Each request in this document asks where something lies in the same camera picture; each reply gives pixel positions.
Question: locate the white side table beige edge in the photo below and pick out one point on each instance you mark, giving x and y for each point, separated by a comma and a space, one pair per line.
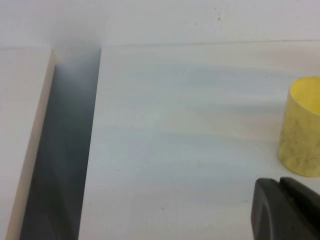
17, 100

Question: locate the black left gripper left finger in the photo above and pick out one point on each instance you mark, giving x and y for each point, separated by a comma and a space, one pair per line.
272, 215

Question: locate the yellow plastic cup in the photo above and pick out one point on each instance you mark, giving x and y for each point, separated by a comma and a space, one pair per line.
300, 140

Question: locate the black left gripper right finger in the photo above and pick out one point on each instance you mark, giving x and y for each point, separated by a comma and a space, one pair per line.
302, 193

